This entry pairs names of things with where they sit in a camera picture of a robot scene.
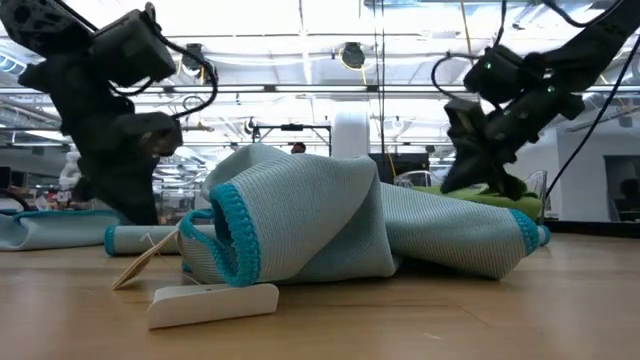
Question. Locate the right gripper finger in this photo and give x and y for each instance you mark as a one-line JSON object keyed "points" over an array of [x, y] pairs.
{"points": [[475, 170]]}

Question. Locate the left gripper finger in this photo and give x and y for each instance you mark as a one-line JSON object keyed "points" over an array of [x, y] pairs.
{"points": [[125, 195]]}

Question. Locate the blue microfiber towel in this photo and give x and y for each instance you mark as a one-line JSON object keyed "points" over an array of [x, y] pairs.
{"points": [[140, 240], [310, 215], [50, 230]]}

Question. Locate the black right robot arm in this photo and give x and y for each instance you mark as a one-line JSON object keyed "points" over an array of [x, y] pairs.
{"points": [[575, 45]]}

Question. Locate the clear plastic basket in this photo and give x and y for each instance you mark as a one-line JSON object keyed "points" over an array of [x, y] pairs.
{"points": [[175, 190], [537, 182]]}

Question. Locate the white robot figure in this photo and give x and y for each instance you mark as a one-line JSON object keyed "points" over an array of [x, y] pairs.
{"points": [[70, 170]]}

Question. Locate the dark background cabinet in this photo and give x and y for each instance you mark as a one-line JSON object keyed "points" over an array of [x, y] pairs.
{"points": [[385, 167]]}

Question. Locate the person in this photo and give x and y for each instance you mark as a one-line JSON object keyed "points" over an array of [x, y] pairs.
{"points": [[629, 197], [298, 148]]}

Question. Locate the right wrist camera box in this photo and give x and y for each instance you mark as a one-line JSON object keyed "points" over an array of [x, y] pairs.
{"points": [[462, 120]]}

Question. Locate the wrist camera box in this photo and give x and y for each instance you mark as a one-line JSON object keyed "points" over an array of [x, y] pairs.
{"points": [[150, 132], [462, 120]]}

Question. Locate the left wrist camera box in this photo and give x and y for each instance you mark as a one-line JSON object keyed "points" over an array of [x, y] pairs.
{"points": [[150, 132]]}

